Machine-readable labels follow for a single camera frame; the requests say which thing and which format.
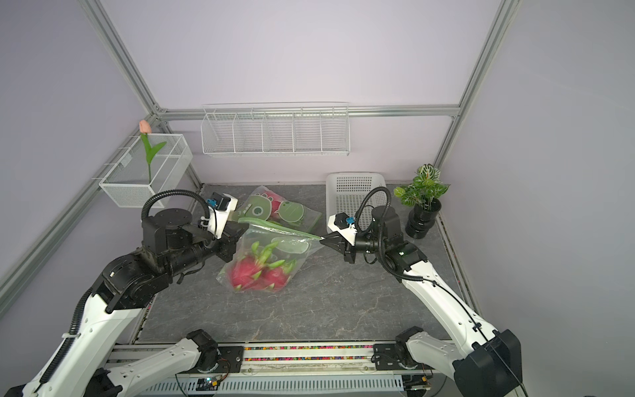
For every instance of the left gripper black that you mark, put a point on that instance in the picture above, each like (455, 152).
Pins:
(230, 236)

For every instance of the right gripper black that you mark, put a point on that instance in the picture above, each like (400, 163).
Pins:
(338, 243)

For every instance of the zip-top bag green print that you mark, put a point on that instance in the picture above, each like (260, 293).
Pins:
(266, 205)
(293, 244)

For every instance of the pink dragon fruit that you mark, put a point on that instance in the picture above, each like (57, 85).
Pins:
(256, 271)

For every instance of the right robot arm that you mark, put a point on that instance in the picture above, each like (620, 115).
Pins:
(407, 263)

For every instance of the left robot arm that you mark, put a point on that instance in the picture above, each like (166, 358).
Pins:
(181, 231)

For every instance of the dragon fruit in far bag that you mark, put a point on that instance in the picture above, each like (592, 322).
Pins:
(276, 201)

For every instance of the white plastic basket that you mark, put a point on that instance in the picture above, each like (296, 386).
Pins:
(346, 191)

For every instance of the potted green plant black vase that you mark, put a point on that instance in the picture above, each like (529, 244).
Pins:
(423, 195)

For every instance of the artificial pink tulip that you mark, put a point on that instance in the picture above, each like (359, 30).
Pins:
(150, 150)

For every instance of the white mesh wall box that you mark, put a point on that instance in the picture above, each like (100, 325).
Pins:
(126, 183)

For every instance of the white wire wall shelf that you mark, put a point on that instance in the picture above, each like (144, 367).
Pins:
(291, 128)

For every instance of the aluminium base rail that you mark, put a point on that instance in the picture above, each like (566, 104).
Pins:
(317, 355)

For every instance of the white vented cable duct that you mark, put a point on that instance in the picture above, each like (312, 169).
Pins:
(277, 385)

